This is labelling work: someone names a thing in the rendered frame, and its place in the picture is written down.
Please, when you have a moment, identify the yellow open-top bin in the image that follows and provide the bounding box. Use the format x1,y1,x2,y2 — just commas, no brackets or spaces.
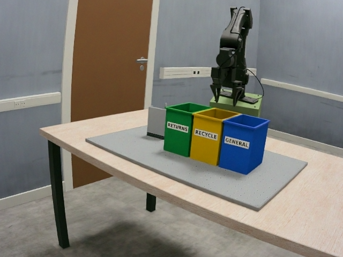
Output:
190,108,241,166

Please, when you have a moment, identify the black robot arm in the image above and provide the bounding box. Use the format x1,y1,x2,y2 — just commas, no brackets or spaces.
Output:
211,6,258,104

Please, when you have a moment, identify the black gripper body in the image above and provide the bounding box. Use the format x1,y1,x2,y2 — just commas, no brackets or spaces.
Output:
221,67,242,90

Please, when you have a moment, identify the green bin with label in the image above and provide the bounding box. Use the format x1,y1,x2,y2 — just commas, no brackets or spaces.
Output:
163,102,213,157

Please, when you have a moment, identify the blue bin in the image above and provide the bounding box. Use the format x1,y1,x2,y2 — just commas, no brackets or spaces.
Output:
219,114,270,175

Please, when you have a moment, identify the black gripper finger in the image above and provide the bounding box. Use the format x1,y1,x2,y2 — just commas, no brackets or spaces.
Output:
233,88,244,107
210,84,222,103

